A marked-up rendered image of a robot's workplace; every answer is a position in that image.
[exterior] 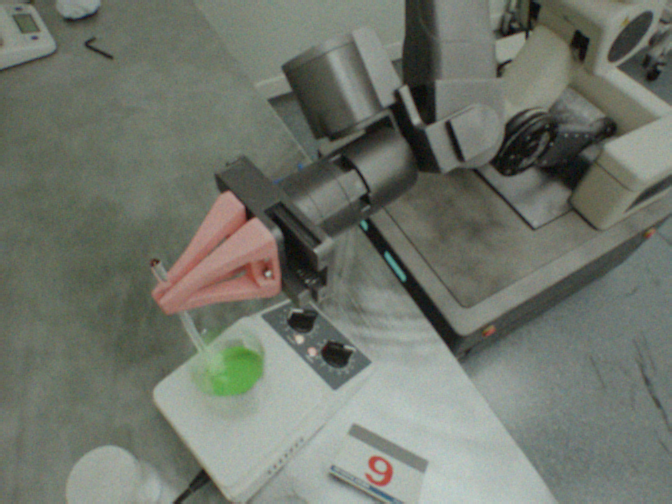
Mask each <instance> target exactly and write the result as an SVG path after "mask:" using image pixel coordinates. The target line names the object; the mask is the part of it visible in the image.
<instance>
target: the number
mask: <svg viewBox="0 0 672 504"><path fill-rule="evenodd" d="M335 465H336V466H338V467H339V468H341V469H343V470H345V471H347V472H348V473H351V474H353V475H355V476H357V477H358V478H360V479H362V480H364V481H367V482H369V483H370V484H372V486H374V487H376V488H378V489H379V490H381V491H383V492H386V493H388V494H389V495H391V496H393V497H395V498H397V499H399V500H400V501H402V502H405V503H407V504H416V499H417V494H418V489H419V486H420V484H421V479H422V477H421V476H420V475H417V474H415V473H413V472H411V471H409V470H407V469H406V468H404V467H402V466H399V465H397V464H395V463H393V462H391V461H390V460H388V459H386V457H384V456H381V455H379V454H377V453H375V452H374V451H372V450H370V449H368V448H366V447H363V446H361V445H359V444H358V443H356V442H354V441H352V440H350V439H348V440H347V442H346V444H345V446H344V448H343V450H342V452H341V453H340V455H339V458H338V460H337V462H336V464H335Z"/></svg>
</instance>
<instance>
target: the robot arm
mask: <svg viewBox="0 0 672 504"><path fill-rule="evenodd" d="M280 67H281V69H282V72H283V74H284V77H286V78H285V79H287V81H288V83H289V85H290V87H291V89H292V92H293V95H294V97H295V99H296V101H297V103H298V105H299V107H300V110H301V112H302V115H303V117H305V119H306V121H307V123H308V125H309V128H310V130H311V132H312V135H313V137H314V139H315V140H319V139H323V138H326V137H328V139H329V142H332V141H337V140H339V139H342V138H344V137H347V136H350V135H352V134H354V133H356V132H358V131H360V130H362V129H363V130H365V132H366V133H365V134H362V135H360V136H359V137H357V138H355V139H353V140H351V141H350V142H347V144H345V145H343V146H342V147H340V148H338V149H336V150H333V151H332V152H330V153H328V154H326V155H325V156H323V157H321V159H318V160H316V161H315V162H313V163H311V164H309V165H308V166H305V167H303V168H301V169H300V170H298V171H296V172H294V174H292V175H290V176H288V177H286V178H284V179H283V180H281V181H279V182H277V183H273V182H272V181H271V180H270V179H269V178H268V177H267V176H266V175H265V174H264V173H263V172H262V170H261V169H259V168H258V167H257V166H256V165H255V164H254V163H253V162H252V161H251V160H250V159H249V158H248V157H247V156H246V154H244V153H241V154H240V155H239V156H237V157H235V158H233V159H231V160H229V161H226V162H225V165H226V167H224V168H222V170H220V171H218V172H216V173H215V174H214V175H215V179H216V183H217V187H218V190H219V191H220V192H221V195H220V196H219V197H218V200H217V201H216V203H215V205H214V206H212V208H211V210H210V211H209V213H208V215H207V217H206V219H205V220H204V222H203V224H202V225H201V227H200V228H199V231H198V233H197V234H196V236H194V238H193V239H192V241H191V242H190V245H189V247H188V248H187V250H186V251H185V252H184V254H183V255H182V256H181V257H180V258H179V261H178V262H177V263H176V264H174V265H173V267H172V268H171V269H170V270H169V271H168V273H167V275H168V278H169V280H170V282H171V284H172V286H173V287H172V288H171V289H170V290H169V291H168V293H166V294H165V291H164V290H163V288H162V286H161V284H160V283H159V284H158V286H157V287H156V288H155V289H154V290H153V296H154V298H155V300H156V301H157V303H158V304H159V305H160V307H161V308H162V311H163V312H164V314H166V315H168V314H173V313H177V312H181V311H185V310H189V309H194V308H198V307H202V306H206V304H209V303H215V302H221V301H232V300H241V299H251V298H262V297H271V296H274V295H276V294H278V293H280V292H281V290H282V292H283V293H284V294H285V295H286V296H287V297H288V298H289V299H290V302H291V303H293V304H294V305H295V306H296V307H297V308H298V309H300V308H301V307H303V306H304V305H307V304H308V303H309V302H311V300H312V299H313V298H314V302H315V303H319V302H322V300H323V299H325V298H326V297H327V296H329V295H330V294H331V293H332V292H333V271H334V251H336V248H334V243H333V241H336V240H337V239H339V238H340V237H342V236H343V235H345V234H346V233H347V232H350V231H351V229H353V228H354V227H356V226H357V225H358V224H360V223H361V222H362V220H367V219H369V218H370V217H372V215H373V214H375V213H376V212H379V211H380V210H382V209H383V208H385V207H386V206H388V205H389V204H391V203H393V201H395V200H396V199H398V198H399V197H401V196H402V195H404V194H405V193H408V192H409V191H410V190H412V189H413V188H414V186H415V185H416V183H417V179H418V171H420V173H430V174H445V173H447V172H449V170H451V169H452V168H455V167H462V168H474V167H478V166H481V165H483V164H485V163H486V162H489V161H490V160H491V159H492V158H493V157H494V156H495V155H496V153H497V152H498V149H499V148H500V145H501V143H502V140H503V136H504V113H505V79H496V40H495V36H494V33H493V31H491V22H490V11H489V0H405V37H404V41H403V46H402V81H403V85H402V83H401V81H400V79H399V77H398V75H397V72H395V70H394V68H393V66H392V64H391V61H390V59H389V57H388V55H387V52H386V50H385V48H384V46H383V44H381V42H380V40H379V38H378V35H377V34H376V32H375V31H374V30H373V28H372V27H369V26H360V27H358V28H356V29H353V31H351V32H347V33H344V34H340V35H338V36H336V37H334V38H331V39H329V40H326V41H324V42H322V43H320V44H318V45H315V46H311V47H310V48H309V49H307V50H305V52H304V53H302V54H299V55H297V56H296V57H294V58H292V59H290V60H288V61H287V62H286V63H285V64H282V65H281V66H280ZM224 237H226V241H225V242H224V243H222V245H221V246H220V247H219V248H218V249H217V250H215V251H214V252H212V253H211V254H210V255H209V256H207V257H206V258H205V260H204V261H203V262H201V261H202V260H203V258H204V257H205V256H206V255H207V254H208V253H209V252H210V251H211V250H212V249H214V248H215V247H216V246H217V245H218V243H219V242H220V241H221V240H222V239H223V238H224ZM200 262H201V263H200ZM199 263H200V264H199ZM198 264H199V265H198ZM197 265H198V266H197ZM245 270H247V274H245V275H244V276H242V277H239V278H236V279H233V280H229V281H226V282H222V283H219V284H216V283H218V282H221V281H223V280H225V279H228V278H231V277H233V276H235V275H238V273H239V274H240V272H242V271H245ZM214 284H216V285H214ZM210 285H213V286H210ZM208 286H209V287H208Z"/></svg>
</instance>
